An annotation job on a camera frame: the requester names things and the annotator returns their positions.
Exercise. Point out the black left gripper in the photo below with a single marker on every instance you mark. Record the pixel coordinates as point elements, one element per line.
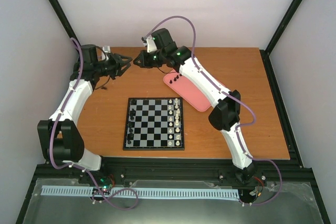
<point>117,62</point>

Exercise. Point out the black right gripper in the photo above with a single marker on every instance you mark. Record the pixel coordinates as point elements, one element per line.
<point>142,56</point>

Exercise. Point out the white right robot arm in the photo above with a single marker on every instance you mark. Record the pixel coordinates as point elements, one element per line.
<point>224,116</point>

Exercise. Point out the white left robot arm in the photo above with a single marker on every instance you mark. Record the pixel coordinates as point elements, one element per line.
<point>60,140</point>

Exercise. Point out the pink plastic tray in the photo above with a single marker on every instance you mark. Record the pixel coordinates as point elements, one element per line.
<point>195,89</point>

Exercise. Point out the black and white chessboard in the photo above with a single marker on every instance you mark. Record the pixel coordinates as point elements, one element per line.
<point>151,125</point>

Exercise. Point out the light blue cable duct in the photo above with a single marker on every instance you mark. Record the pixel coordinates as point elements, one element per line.
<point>142,193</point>

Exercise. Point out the black aluminium frame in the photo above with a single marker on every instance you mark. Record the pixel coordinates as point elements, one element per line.
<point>170,169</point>

